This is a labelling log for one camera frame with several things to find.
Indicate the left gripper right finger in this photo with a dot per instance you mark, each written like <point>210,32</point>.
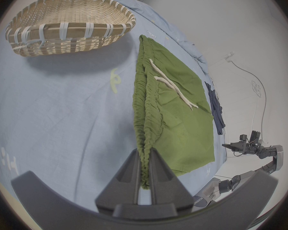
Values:
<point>165,183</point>

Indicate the round woven basket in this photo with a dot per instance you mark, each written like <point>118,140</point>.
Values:
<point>69,15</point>

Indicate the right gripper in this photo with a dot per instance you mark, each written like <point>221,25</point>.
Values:
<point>240,147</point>

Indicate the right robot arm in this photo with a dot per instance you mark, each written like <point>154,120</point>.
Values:
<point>268,151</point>

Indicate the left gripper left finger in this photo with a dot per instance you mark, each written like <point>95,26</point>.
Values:
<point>124,183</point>

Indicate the green shorts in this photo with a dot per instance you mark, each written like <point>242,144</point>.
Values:
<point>182,118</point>

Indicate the bed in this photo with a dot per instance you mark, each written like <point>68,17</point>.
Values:
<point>62,104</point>

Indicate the dark blue garment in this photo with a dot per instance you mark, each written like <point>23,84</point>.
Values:
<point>217,109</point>

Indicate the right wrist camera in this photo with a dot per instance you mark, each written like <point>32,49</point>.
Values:
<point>243,138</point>

